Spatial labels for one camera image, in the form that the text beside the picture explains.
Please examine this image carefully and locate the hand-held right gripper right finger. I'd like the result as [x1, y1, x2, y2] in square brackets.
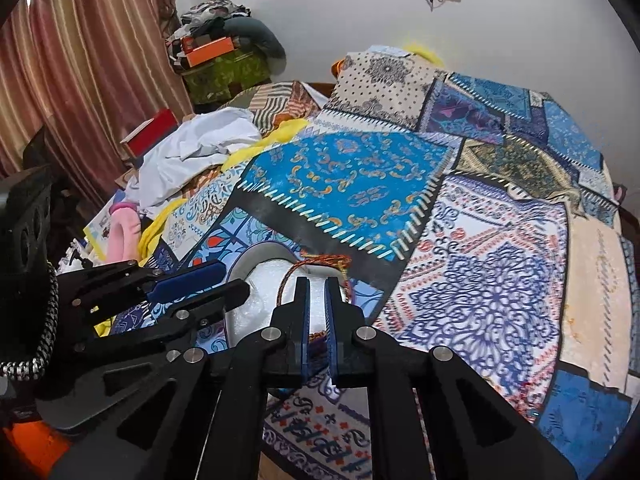
[324, 277, 577, 480]

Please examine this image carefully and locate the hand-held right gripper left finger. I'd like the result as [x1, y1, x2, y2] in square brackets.
[50, 276, 310, 480]

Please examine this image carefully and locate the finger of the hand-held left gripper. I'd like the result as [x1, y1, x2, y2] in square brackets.
[34, 280, 251, 432]
[56, 259, 227, 328]

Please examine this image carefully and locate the round white jewelry box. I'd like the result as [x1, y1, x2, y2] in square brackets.
[226, 242, 354, 357]

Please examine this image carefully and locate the orange braided thread bracelet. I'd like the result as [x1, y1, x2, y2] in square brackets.
[272, 254, 354, 367]

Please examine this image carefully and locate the printed paper booklet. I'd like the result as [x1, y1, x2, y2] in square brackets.
[81, 197, 121, 262]

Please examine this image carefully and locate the patchwork printed bed sheet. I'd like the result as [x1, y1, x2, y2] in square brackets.
[107, 45, 635, 480]

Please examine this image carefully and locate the red box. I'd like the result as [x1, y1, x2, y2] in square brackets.
[120, 108, 180, 159]

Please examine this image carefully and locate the striped red brown curtain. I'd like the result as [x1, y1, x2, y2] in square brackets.
[0, 0, 197, 211]

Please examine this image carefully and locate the striped beige fabric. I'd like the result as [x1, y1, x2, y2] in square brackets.
[220, 81, 327, 130]

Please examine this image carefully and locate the orange box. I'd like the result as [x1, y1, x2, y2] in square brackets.
[180, 36, 237, 68]

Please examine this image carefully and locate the dark grey bag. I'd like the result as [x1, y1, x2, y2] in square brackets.
[222, 17, 287, 61]

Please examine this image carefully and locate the black white patterned cloth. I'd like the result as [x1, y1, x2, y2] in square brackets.
[177, 0, 251, 28]

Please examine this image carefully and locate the pink plush ring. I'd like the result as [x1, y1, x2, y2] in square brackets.
[105, 202, 144, 264]

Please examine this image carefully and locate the braided black white cable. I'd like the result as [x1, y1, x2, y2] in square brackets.
[0, 262, 60, 380]

